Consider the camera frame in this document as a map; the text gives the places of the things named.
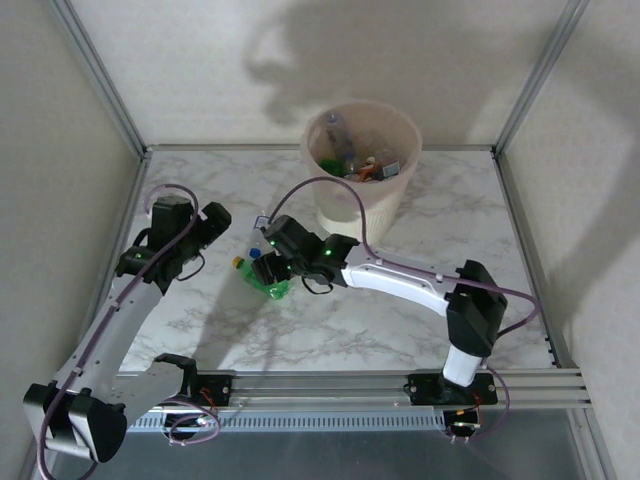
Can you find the small circuit board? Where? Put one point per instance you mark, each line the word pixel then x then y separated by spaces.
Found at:
pixel 197 422
pixel 465 424

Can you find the aluminium frame post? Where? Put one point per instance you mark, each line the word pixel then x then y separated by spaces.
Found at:
pixel 539 75
pixel 101 80

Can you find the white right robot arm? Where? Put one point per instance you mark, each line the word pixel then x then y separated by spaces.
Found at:
pixel 395 282

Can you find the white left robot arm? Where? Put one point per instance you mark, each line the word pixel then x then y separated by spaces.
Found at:
pixel 110 325

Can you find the beige plastic bin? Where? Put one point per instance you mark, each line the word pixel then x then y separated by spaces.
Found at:
pixel 380 210

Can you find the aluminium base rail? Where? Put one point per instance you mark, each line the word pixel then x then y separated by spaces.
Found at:
pixel 325 390

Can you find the aluminium table edge rail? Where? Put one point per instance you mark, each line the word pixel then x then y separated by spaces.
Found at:
pixel 225 148
pixel 522 225
pixel 131 200

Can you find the green bottle yellow cap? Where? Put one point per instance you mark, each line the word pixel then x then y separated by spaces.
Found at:
pixel 330 165
pixel 245 270

